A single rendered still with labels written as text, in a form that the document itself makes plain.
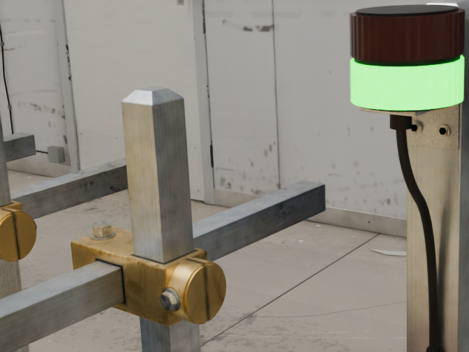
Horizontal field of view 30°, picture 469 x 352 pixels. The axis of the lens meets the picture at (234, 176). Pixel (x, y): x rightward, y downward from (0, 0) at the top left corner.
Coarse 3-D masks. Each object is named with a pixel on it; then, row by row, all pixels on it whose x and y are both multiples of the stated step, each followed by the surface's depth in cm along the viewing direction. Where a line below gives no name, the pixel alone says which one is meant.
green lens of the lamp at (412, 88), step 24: (360, 72) 46; (384, 72) 45; (408, 72) 44; (432, 72) 44; (456, 72) 45; (360, 96) 46; (384, 96) 45; (408, 96) 45; (432, 96) 45; (456, 96) 45
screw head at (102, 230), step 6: (96, 222) 76; (102, 222) 76; (108, 222) 76; (96, 228) 75; (102, 228) 75; (108, 228) 75; (96, 234) 75; (102, 234) 75; (108, 234) 75; (114, 234) 76
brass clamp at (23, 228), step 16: (0, 208) 86; (16, 208) 87; (0, 224) 83; (16, 224) 85; (32, 224) 86; (0, 240) 83; (16, 240) 85; (32, 240) 86; (0, 256) 84; (16, 256) 85
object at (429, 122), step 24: (408, 120) 47; (432, 120) 50; (456, 120) 49; (408, 144) 51; (432, 144) 50; (456, 144) 49; (408, 168) 48; (432, 240) 51; (432, 264) 51; (432, 288) 52; (432, 312) 52; (432, 336) 53
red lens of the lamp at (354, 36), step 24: (360, 24) 45; (384, 24) 44; (408, 24) 44; (432, 24) 44; (456, 24) 44; (360, 48) 45; (384, 48) 44; (408, 48) 44; (432, 48) 44; (456, 48) 45
